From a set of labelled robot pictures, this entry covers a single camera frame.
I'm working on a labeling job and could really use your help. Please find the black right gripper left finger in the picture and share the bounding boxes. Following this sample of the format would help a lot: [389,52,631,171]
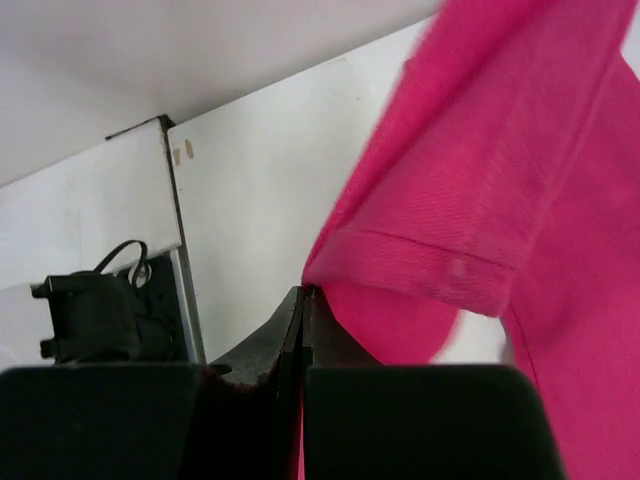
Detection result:
[1,287,304,479]

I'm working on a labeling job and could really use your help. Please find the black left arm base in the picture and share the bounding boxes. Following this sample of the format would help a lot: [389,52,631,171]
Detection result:
[31,239,198,364]

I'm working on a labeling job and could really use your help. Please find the pink trousers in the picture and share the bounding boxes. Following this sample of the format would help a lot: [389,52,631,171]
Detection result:
[302,1,639,479]

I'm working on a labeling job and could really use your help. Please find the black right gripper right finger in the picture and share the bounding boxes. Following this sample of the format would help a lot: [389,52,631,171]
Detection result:
[302,288,566,479]

